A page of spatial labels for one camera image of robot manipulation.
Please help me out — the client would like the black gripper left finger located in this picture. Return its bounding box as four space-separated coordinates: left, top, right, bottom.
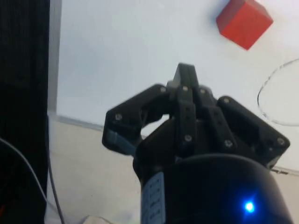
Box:
102 63 197 156

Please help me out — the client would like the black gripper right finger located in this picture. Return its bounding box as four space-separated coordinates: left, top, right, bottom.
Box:
186 64 291 168

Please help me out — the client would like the red cube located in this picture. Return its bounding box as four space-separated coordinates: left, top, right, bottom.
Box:
215 0 274 51

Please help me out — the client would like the black cabinet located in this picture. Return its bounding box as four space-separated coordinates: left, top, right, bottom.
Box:
0 0 51 224

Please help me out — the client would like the grey cable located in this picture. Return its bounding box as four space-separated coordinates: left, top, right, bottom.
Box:
47 130 65 224

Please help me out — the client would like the white cable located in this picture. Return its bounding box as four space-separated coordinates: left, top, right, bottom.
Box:
0 137 49 204

